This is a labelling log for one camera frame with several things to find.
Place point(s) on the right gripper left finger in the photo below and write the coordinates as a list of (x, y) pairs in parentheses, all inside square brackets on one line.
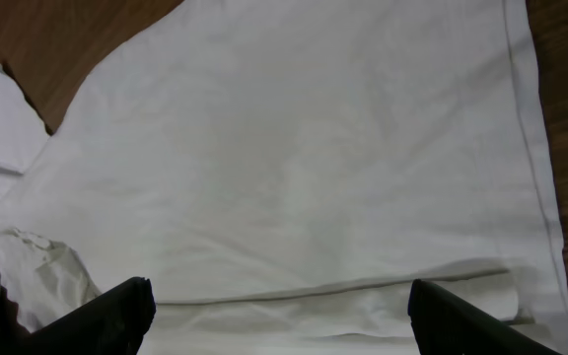
[(114, 323)]

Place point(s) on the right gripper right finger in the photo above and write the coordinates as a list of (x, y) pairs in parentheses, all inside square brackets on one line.
[(445, 324)]

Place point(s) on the white t-shirt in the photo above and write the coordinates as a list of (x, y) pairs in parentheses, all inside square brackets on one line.
[(281, 171)]

